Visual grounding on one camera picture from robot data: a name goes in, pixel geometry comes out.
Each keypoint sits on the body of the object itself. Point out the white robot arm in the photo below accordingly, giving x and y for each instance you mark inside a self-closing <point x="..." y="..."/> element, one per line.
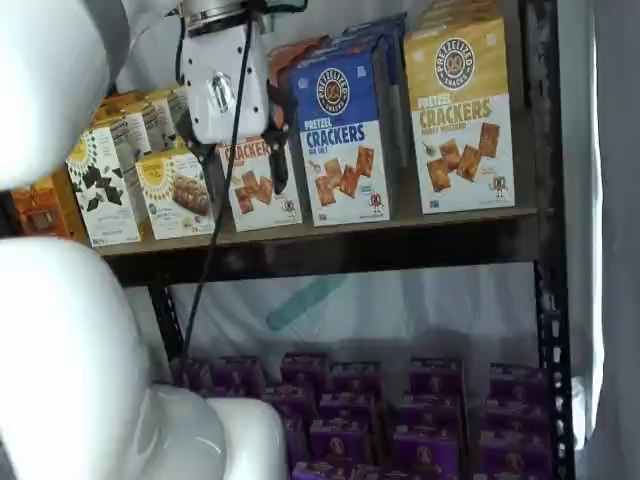
<point x="50" y="75"/>

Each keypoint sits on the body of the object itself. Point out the black metal shelf frame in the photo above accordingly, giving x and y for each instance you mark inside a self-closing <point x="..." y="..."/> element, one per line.
<point x="550" y="250"/>

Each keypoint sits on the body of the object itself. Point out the orange pretzel crackers box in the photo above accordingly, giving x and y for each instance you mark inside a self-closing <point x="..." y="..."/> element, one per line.
<point x="250" y="200"/>
<point x="295" y="50"/>

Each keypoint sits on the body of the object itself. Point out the white box black print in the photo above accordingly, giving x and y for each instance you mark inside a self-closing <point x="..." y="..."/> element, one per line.
<point x="177" y="112"/>
<point x="157" y="125"/>

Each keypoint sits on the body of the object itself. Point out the white side curtain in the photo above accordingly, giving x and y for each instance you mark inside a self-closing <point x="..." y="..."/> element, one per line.
<point x="610" y="250"/>

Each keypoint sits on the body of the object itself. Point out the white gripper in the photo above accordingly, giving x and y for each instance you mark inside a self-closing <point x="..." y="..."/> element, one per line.
<point x="215" y="120"/>

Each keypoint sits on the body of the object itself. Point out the yellow white snack bar box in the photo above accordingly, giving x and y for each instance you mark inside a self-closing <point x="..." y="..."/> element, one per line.
<point x="175" y="200"/>

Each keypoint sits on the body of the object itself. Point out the yellow pretzel crackers box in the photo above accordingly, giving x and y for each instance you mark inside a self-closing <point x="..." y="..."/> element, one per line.
<point x="460" y="150"/>
<point x="460" y="12"/>

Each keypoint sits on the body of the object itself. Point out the teal tape strip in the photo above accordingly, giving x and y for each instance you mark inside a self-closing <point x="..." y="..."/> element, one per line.
<point x="305" y="302"/>

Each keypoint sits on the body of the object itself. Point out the orange brown box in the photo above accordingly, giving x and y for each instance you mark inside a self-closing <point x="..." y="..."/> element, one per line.
<point x="40" y="207"/>

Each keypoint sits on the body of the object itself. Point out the white box black triangles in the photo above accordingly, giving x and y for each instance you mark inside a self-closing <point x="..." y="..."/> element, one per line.
<point x="102" y="200"/>

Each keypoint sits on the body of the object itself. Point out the wooden shelf board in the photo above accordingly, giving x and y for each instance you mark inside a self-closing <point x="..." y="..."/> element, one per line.
<point x="450" y="218"/>

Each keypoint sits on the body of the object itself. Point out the white box nutrition label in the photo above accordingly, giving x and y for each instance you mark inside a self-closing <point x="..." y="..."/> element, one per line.
<point x="127" y="135"/>

